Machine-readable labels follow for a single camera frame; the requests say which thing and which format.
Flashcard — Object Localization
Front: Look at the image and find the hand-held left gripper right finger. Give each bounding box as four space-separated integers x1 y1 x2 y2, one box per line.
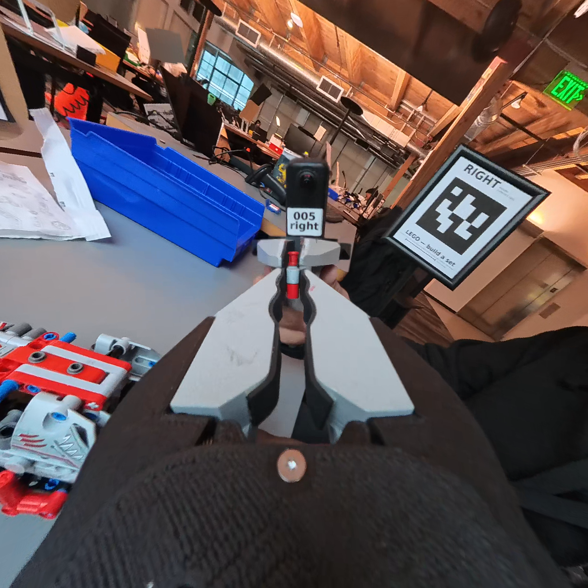
300 269 416 443

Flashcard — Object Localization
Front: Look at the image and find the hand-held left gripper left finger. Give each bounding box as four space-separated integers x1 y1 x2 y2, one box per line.
170 269 286 437

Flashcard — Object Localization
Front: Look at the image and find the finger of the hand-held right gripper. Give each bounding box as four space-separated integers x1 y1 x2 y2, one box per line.
256 240 295 268
300 238 342 268

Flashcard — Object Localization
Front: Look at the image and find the red and white lego piece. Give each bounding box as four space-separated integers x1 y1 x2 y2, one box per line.
285 251 301 300

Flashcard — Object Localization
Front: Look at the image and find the person's right forearm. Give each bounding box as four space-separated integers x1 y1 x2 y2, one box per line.
404 325 588 479

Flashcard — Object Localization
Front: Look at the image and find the red grey lego vehicle model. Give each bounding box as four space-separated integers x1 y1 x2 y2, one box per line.
0 321 162 521

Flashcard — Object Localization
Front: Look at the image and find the person's right hand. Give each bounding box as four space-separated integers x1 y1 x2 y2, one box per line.
253 266 351 346

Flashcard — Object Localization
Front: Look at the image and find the black handheld scanner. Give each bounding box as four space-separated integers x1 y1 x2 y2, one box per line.
245 163 286 206

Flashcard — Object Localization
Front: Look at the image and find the black floor lamp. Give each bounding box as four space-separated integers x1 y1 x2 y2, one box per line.
330 96 364 144

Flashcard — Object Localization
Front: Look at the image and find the white ceiling vent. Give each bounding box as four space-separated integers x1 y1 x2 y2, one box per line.
236 19 262 47
316 75 345 104

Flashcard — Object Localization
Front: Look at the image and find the blue plastic bin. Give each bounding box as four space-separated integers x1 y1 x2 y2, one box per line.
67 117 266 268

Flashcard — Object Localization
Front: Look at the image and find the black monitor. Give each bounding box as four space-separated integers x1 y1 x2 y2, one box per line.
160 66 227 158

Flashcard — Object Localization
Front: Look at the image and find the large paned window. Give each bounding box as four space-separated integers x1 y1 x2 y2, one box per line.
197 40 255 112

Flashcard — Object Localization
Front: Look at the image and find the black framed marker sign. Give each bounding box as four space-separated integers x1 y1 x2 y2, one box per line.
383 144 551 290

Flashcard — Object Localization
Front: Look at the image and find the black white printed card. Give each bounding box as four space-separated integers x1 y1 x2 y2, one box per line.
143 103 181 139

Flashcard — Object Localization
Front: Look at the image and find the narrow white paper bag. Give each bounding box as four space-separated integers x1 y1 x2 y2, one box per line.
29 107 112 242

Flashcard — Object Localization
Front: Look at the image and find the yellow box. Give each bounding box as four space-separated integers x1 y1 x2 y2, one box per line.
93 43 121 73

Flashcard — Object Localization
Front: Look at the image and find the wooden table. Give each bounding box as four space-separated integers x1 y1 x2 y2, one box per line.
0 17 153 125

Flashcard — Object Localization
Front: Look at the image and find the green exit sign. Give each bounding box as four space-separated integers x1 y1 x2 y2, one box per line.
543 68 588 112

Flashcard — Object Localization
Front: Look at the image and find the wooden stand with paper sheet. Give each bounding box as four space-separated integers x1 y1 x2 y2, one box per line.
0 27 29 139

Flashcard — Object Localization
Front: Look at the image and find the clear acrylic stand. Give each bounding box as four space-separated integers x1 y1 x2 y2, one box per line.
15 0 66 45

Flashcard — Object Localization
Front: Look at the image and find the black cable bundle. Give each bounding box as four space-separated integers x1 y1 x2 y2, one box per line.
208 144 250 167

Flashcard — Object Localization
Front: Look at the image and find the wooden post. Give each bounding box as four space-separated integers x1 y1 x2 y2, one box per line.
390 56 511 213

